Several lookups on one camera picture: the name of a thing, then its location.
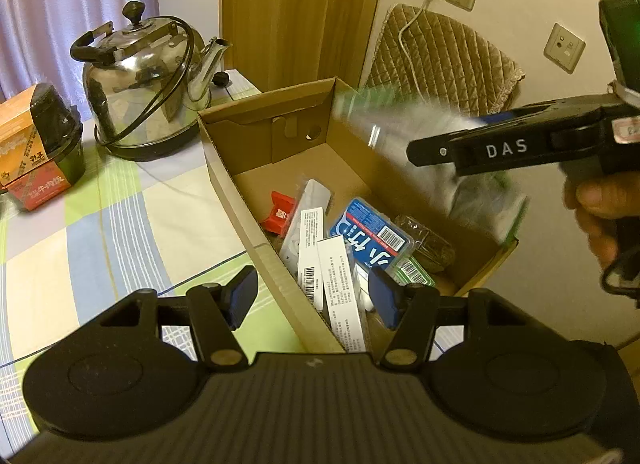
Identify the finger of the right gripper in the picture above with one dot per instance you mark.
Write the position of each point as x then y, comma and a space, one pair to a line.
482, 152
559, 115

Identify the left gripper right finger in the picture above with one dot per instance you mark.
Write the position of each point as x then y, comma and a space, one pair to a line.
410, 311

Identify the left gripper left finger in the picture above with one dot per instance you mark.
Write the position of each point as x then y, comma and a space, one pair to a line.
216, 311

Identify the green narrow package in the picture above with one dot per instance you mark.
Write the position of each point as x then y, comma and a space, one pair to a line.
409, 271

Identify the clear plastic wire bag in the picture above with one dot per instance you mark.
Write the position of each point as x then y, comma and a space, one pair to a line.
433, 252

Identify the silver green foil pouch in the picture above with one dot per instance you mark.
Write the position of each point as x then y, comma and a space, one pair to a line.
488, 203

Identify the long white ointment box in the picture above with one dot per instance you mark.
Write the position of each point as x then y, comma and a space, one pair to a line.
340, 293

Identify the red small packet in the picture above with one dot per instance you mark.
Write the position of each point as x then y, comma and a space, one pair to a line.
282, 207

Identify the white tube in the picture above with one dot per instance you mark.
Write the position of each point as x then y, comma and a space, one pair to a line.
314, 194

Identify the white square night light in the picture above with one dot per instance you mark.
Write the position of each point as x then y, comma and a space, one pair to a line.
361, 278

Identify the white green medicine box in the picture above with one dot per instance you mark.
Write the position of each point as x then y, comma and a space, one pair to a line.
309, 277

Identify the person's right hand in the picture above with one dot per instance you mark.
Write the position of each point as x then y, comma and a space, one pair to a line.
599, 202

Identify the checkered tablecloth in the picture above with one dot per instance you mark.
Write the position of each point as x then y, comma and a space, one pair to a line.
124, 226

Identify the brown cardboard box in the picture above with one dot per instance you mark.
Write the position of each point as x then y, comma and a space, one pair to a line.
278, 140

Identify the quilted beige chair cover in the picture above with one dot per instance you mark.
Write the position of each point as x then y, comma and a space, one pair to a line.
419, 52

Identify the black instant meal bowl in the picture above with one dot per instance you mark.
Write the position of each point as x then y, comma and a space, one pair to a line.
41, 146

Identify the stainless steel kettle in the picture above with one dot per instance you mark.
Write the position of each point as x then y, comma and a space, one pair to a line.
147, 83

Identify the purple sheer curtain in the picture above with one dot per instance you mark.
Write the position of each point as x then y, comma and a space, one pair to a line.
36, 36

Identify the wall data socket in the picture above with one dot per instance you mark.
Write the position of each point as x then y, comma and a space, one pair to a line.
564, 48

